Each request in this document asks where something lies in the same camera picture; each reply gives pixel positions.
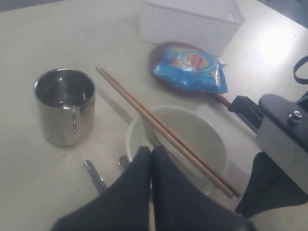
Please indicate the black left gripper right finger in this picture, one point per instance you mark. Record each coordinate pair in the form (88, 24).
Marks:
(179, 206)

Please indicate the brown wooden plate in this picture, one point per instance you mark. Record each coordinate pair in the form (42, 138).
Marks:
(156, 60)

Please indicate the dark red wooden spoon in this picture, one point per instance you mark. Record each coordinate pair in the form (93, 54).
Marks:
(221, 99)

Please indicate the blue snack packet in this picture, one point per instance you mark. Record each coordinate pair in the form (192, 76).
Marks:
(190, 72)

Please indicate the white perforated plastic basket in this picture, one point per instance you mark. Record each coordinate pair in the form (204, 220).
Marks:
(207, 24)

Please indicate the grey ceramic bowl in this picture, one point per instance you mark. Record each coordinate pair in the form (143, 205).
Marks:
(195, 130)

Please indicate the wooden chopstick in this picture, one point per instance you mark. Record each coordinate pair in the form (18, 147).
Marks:
(168, 130)
(163, 132)

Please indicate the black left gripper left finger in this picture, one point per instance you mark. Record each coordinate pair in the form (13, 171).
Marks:
(124, 206)

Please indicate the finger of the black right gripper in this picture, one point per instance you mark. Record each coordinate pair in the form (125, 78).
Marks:
(248, 111)
(269, 188)

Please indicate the stainless steel cup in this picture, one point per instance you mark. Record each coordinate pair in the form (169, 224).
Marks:
(65, 100)

